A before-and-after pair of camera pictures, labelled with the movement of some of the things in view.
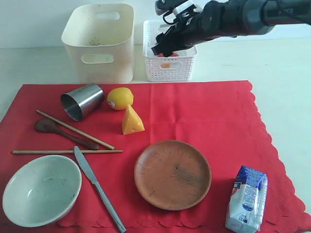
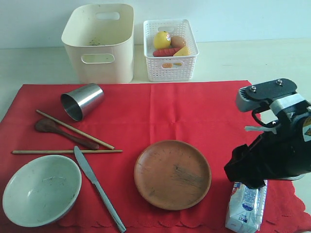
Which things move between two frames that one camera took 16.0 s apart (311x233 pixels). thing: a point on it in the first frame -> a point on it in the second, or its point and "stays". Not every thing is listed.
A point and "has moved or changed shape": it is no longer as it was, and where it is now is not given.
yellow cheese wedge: x=132 y=122 -> x=183 y=51
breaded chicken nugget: x=165 y=65 stays
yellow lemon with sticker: x=120 y=98 has moved or changed shape
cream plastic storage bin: x=98 y=40 stays
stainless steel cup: x=83 y=100 stays
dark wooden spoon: x=51 y=125 stays
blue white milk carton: x=247 y=207 stays
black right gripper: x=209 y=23 -> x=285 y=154
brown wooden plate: x=172 y=175 stays
